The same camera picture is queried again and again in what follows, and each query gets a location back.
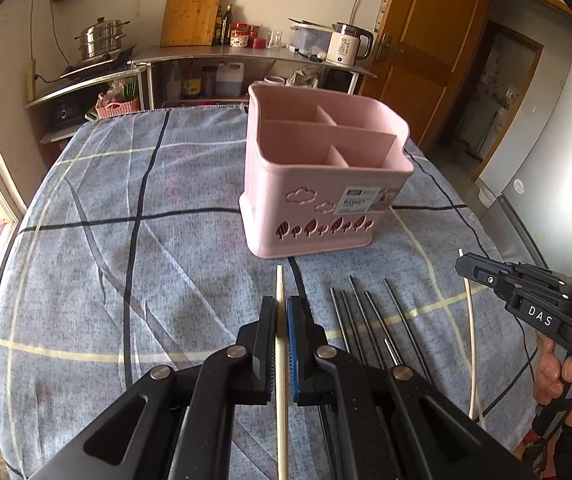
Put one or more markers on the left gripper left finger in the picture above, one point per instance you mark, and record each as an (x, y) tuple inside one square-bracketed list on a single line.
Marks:
[(257, 369)]

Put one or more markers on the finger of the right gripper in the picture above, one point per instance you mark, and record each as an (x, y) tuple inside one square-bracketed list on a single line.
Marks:
[(488, 272)]

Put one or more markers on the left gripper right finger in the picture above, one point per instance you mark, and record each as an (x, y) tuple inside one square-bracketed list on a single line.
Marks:
[(312, 360)]

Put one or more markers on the silver metal chopstick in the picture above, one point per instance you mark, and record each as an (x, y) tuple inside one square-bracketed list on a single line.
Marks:
[(392, 350)]

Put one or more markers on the light wooden chopstick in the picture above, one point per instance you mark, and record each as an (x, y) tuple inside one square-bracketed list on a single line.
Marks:
[(472, 348)]

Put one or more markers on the blue plaid tablecloth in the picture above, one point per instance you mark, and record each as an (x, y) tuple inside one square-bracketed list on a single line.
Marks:
[(132, 254)]

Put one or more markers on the pink plastic utensil basket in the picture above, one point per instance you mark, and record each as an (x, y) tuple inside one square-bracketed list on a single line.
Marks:
[(321, 169)]

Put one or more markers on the wooden door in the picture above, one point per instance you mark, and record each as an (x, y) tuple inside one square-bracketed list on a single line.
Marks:
[(423, 54)]

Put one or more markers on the white electric kettle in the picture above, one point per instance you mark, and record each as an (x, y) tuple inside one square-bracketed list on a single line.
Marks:
[(349, 44)]

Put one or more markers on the dark sauce bottle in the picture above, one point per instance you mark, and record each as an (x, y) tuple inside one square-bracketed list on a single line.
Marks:
[(227, 23)]

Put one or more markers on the wooden cutting board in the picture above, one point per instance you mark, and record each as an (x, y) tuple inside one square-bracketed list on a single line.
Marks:
[(188, 23)]

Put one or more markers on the steel steamer pot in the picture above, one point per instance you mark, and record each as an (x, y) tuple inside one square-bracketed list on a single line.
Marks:
[(104, 36)]

